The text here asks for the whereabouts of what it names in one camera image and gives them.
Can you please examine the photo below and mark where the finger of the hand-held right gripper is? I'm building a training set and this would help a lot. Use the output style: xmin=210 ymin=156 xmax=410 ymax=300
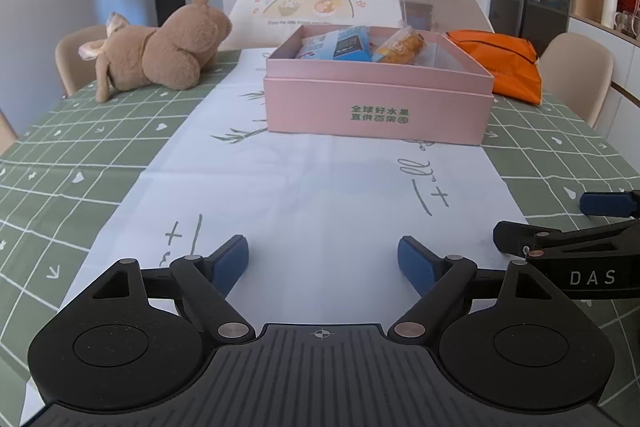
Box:
xmin=580 ymin=190 xmax=640 ymax=217
xmin=492 ymin=219 xmax=640 ymax=258

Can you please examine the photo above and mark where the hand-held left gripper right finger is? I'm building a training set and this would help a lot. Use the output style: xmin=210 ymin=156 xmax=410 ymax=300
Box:
xmin=388 ymin=235 xmax=551 ymax=340

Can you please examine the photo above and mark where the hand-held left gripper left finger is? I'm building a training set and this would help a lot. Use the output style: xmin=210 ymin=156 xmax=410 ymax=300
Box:
xmin=92 ymin=234 xmax=257 ymax=342

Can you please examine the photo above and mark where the pink cardboard box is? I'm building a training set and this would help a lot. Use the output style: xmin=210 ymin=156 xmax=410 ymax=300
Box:
xmin=265 ymin=24 xmax=496 ymax=146

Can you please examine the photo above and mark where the yellow label bread packet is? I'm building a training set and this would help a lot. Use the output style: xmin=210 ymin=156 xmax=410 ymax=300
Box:
xmin=372 ymin=32 xmax=427 ymax=64

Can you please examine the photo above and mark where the blue clear pastry packet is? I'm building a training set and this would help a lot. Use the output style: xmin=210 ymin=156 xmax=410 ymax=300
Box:
xmin=331 ymin=29 xmax=373 ymax=62

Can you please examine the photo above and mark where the beige dining chair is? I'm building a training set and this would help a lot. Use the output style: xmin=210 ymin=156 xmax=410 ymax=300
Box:
xmin=540 ymin=32 xmax=615 ymax=128
xmin=0 ymin=109 xmax=18 ymax=152
xmin=55 ymin=25 xmax=113 ymax=98

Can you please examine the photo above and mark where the orange fabric bag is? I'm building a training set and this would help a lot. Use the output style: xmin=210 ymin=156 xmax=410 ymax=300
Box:
xmin=445 ymin=30 xmax=543 ymax=106

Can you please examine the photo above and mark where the glass jar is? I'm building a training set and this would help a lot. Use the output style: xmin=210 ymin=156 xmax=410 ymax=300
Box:
xmin=615 ymin=9 xmax=637 ymax=36

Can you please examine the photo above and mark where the green grid tablecloth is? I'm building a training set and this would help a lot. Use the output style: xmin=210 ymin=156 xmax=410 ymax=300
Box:
xmin=0 ymin=47 xmax=640 ymax=427

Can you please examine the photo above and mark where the white bottle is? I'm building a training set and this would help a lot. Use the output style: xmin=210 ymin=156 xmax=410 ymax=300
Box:
xmin=601 ymin=0 xmax=621 ymax=29

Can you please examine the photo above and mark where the brown plush rabbit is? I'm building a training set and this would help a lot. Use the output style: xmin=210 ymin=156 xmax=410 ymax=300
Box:
xmin=77 ymin=0 xmax=233 ymax=104

